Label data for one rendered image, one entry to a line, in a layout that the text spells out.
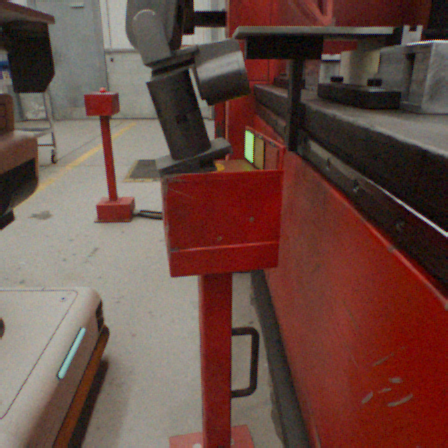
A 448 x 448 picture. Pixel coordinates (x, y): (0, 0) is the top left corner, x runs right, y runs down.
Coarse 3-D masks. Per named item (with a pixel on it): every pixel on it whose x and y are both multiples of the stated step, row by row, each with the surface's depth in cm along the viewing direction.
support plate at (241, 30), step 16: (240, 32) 64; (256, 32) 64; (272, 32) 64; (288, 32) 64; (304, 32) 64; (320, 32) 64; (336, 32) 64; (352, 32) 64; (368, 32) 64; (384, 32) 64
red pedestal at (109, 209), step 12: (84, 96) 220; (96, 96) 220; (108, 96) 220; (96, 108) 222; (108, 108) 223; (108, 120) 234; (108, 132) 235; (108, 144) 238; (108, 156) 241; (108, 168) 244; (108, 180) 247; (108, 192) 250; (96, 204) 247; (108, 204) 248; (120, 204) 248; (132, 204) 256; (108, 216) 250; (120, 216) 251; (132, 216) 256
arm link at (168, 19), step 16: (128, 0) 43; (144, 0) 43; (160, 0) 43; (176, 0) 43; (128, 16) 44; (160, 16) 44; (176, 16) 44; (128, 32) 44; (176, 32) 46; (176, 48) 49
